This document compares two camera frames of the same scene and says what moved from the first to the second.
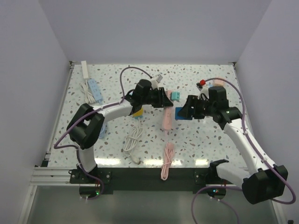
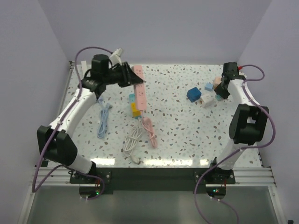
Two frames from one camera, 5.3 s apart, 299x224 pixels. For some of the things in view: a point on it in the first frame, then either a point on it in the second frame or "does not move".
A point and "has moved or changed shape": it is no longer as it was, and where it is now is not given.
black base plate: (110, 179) does not move
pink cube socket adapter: (219, 82) does not move
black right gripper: (192, 101) to (222, 94)
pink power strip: (167, 115) has moved or changed shape
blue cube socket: (181, 117) to (194, 94)
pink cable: (168, 156) to (147, 124)
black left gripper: (162, 101) to (129, 77)
